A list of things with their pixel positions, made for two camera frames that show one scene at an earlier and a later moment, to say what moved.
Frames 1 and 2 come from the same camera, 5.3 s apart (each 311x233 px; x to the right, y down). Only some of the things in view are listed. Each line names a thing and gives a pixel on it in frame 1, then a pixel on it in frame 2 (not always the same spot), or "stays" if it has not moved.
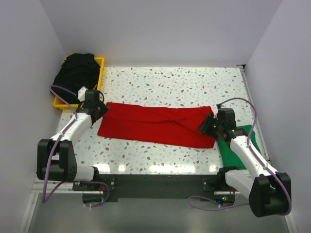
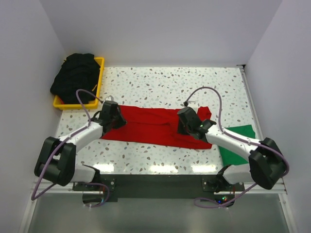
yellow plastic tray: (59, 104) stays
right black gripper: (204, 127) to (180, 130)
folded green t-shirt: (229, 159) stays
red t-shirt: (176, 125) stays
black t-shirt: (77, 70) stays
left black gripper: (104, 109) to (122, 122)
